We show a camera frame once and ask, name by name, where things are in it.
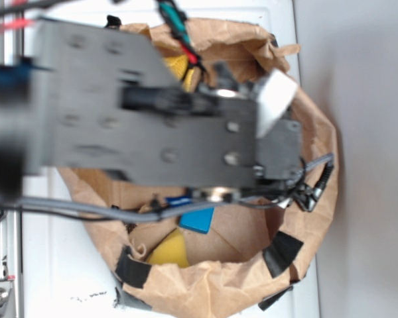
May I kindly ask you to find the yellow microfiber cloth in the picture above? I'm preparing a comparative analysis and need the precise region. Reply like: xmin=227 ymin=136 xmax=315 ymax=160
xmin=147 ymin=55 xmax=194 ymax=268

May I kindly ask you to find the aluminium frame rail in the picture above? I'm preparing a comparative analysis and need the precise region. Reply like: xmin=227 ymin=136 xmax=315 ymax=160
xmin=0 ymin=31 xmax=24 ymax=317

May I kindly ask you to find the blue rectangular block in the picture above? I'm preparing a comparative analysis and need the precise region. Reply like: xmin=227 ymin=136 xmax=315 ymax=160
xmin=178 ymin=207 xmax=214 ymax=234

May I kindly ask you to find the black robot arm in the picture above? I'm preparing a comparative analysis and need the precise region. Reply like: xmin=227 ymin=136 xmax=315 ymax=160
xmin=0 ymin=19 xmax=302 ymax=202

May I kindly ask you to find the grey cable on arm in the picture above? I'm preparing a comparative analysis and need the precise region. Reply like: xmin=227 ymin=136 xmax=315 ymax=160
xmin=0 ymin=152 xmax=336 ymax=223

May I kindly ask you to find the black tape piece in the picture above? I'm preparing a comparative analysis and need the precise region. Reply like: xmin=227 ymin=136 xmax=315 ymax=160
xmin=114 ymin=244 xmax=153 ymax=311
xmin=257 ymin=231 xmax=304 ymax=311

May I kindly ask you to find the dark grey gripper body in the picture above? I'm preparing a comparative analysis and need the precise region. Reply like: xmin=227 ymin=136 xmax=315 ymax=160
xmin=198 ymin=61 xmax=304 ymax=203

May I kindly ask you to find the black tape piece left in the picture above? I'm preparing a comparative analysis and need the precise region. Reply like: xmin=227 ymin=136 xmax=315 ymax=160
xmin=114 ymin=244 xmax=153 ymax=311

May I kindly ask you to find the red green wire bundle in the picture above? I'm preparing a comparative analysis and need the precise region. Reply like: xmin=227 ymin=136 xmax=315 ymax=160
xmin=155 ymin=0 xmax=206 ymax=72

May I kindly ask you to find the black tape piece lower right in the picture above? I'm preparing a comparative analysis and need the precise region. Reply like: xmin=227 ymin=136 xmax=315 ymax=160
xmin=257 ymin=231 xmax=304 ymax=311

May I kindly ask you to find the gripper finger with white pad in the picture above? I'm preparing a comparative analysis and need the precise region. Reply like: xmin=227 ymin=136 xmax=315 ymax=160
xmin=255 ymin=69 xmax=299 ymax=138

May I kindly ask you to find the crumpled brown paper bag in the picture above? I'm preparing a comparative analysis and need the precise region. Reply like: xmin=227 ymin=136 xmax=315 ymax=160
xmin=58 ymin=18 xmax=338 ymax=317

